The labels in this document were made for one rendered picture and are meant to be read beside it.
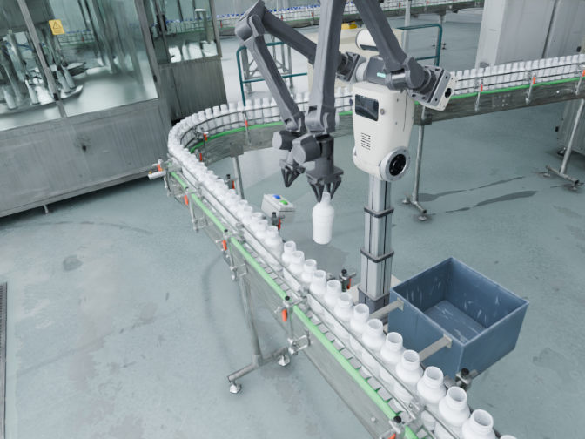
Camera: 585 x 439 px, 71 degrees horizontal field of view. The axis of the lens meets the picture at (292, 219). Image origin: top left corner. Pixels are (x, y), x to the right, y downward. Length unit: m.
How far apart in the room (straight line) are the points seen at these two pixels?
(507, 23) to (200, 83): 4.51
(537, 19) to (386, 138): 5.87
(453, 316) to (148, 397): 1.65
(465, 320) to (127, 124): 3.67
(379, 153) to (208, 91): 5.21
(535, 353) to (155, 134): 3.80
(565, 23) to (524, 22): 0.71
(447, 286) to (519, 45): 5.88
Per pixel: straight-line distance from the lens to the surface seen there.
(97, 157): 4.54
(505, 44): 7.17
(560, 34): 7.75
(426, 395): 0.99
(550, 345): 2.82
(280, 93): 1.57
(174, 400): 2.47
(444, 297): 1.78
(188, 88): 6.61
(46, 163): 4.52
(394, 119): 1.67
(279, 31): 1.67
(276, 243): 1.40
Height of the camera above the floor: 1.91
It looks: 31 degrees down
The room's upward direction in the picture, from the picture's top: 5 degrees counter-clockwise
